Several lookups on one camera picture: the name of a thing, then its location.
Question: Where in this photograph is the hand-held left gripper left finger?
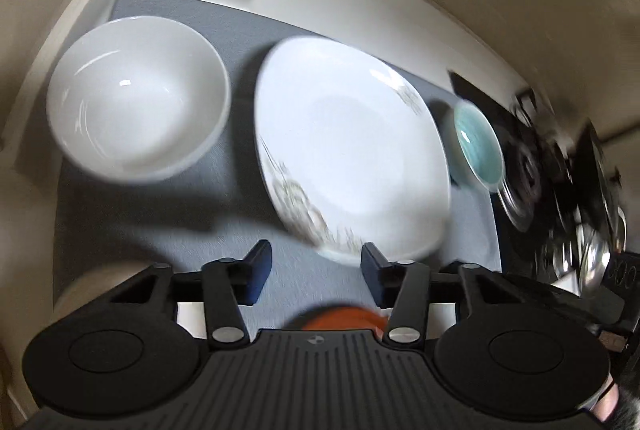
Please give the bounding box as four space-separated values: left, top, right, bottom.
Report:
107 240 273 351

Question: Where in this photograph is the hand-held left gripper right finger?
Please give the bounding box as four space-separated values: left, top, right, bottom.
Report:
361 242 531 346

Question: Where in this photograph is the white square patterned plate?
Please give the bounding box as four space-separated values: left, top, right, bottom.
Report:
254 36 453 267

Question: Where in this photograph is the small teal bowl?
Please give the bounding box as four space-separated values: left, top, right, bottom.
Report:
447 102 505 193

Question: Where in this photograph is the white round bowl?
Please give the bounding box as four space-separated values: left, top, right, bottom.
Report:
46 17 232 185

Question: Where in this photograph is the grey mat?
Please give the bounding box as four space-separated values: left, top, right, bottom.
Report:
52 0 503 336

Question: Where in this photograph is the orange round object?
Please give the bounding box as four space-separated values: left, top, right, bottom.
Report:
290 305 388 341

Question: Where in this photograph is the black gas stove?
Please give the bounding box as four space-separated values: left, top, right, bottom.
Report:
450 70 640 326

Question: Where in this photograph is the steel pot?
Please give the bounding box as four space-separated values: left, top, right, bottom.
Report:
572 205 628 298

